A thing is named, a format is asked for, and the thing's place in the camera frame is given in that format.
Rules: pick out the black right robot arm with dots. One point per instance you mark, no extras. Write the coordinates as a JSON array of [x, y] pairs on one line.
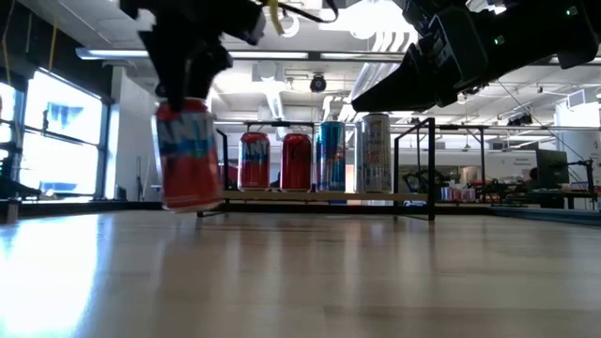
[[540, 37]]

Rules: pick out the black computer monitor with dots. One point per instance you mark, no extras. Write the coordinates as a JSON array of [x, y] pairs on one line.
[[551, 169]]

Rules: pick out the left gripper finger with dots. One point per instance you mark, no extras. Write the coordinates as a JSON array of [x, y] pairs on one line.
[[178, 70], [218, 68]]

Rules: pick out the large bright window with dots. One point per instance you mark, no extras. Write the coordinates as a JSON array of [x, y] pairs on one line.
[[61, 159]]

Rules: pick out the red Fanta can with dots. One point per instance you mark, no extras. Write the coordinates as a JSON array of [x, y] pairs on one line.
[[253, 169], [188, 164]]

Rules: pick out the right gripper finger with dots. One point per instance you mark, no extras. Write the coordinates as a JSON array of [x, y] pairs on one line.
[[408, 89]]

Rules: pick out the wooden shelf black metal frame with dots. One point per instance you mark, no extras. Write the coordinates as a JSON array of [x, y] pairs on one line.
[[328, 195]]

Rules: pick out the black equipment stand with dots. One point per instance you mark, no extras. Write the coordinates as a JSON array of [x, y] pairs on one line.
[[14, 190]]

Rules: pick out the long ceiling light strip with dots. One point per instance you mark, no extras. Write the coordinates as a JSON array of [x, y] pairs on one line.
[[112, 53]]

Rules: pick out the red Coca-Cola can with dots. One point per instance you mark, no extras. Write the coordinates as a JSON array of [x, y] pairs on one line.
[[296, 169]]

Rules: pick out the tall white can black lid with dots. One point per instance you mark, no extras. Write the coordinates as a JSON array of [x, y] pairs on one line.
[[358, 159], [378, 159]]

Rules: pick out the black aluminium table frame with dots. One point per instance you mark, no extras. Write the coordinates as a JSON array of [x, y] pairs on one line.
[[117, 205]]

